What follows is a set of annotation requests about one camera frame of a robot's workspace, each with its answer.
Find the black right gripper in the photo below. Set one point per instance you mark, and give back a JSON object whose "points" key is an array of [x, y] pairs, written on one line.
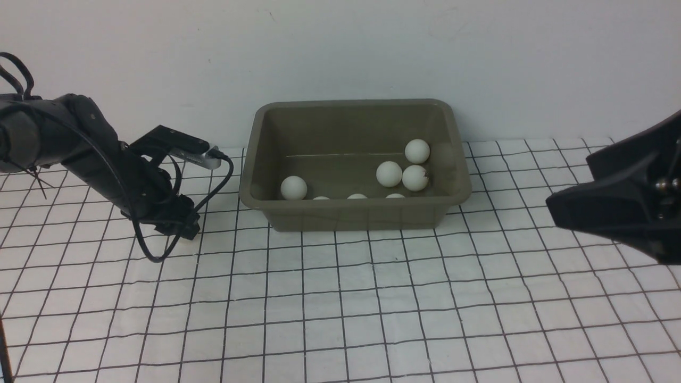
{"points": [[634, 197]]}

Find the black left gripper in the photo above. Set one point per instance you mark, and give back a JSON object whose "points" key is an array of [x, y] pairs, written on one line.
{"points": [[155, 201]]}

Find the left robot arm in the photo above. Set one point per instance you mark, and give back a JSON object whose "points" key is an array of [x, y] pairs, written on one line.
{"points": [[70, 130]]}

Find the tan plastic bin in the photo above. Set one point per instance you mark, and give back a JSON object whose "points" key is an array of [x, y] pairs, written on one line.
{"points": [[336, 147]]}

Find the white grid-patterned tablecloth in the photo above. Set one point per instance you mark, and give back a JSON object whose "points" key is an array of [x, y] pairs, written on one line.
{"points": [[495, 293]]}

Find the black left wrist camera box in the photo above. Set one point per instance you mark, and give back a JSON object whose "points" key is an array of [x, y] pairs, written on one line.
{"points": [[162, 142]]}

